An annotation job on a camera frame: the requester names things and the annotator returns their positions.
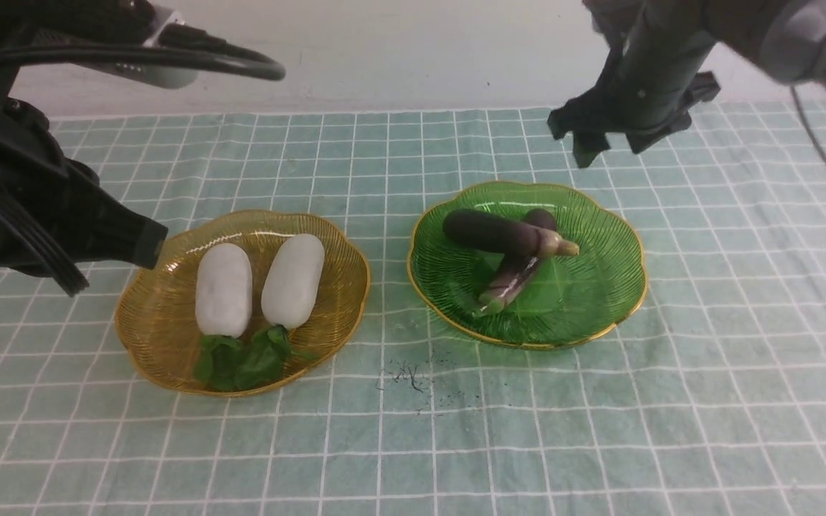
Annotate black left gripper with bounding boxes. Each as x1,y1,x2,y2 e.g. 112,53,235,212
0,100,169,296

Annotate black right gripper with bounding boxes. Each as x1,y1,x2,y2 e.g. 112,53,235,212
547,1,721,169

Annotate purple eggplant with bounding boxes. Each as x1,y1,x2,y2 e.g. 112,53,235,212
442,209,580,258
475,208,557,316

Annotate white radish with leaves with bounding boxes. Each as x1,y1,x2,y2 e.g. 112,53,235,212
194,244,253,392
234,233,325,390

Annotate green plastic plate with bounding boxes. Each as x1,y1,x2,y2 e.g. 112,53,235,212
407,181,648,350

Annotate amber plastic plate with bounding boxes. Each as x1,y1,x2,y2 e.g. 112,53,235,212
115,209,370,396

